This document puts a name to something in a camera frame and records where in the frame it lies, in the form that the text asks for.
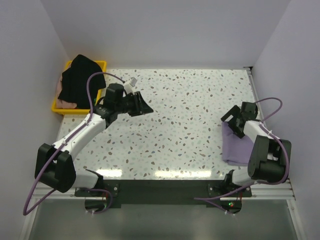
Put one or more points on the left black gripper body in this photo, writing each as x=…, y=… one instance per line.
x=131, y=104

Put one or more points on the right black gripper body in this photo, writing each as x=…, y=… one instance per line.
x=235, y=111

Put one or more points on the purple t shirt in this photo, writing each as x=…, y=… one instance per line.
x=235, y=151

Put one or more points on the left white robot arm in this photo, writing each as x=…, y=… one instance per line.
x=55, y=163

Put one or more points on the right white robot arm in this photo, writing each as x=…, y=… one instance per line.
x=263, y=156

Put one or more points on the yellow plastic bin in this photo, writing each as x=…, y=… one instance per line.
x=77, y=111

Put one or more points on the black t shirt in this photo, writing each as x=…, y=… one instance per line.
x=74, y=81

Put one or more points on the pink t shirt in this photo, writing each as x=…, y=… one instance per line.
x=61, y=104

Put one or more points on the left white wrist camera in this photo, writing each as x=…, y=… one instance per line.
x=131, y=83

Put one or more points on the aluminium frame rail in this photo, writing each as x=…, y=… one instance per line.
x=282, y=191

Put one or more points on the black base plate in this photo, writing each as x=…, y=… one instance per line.
x=153, y=192

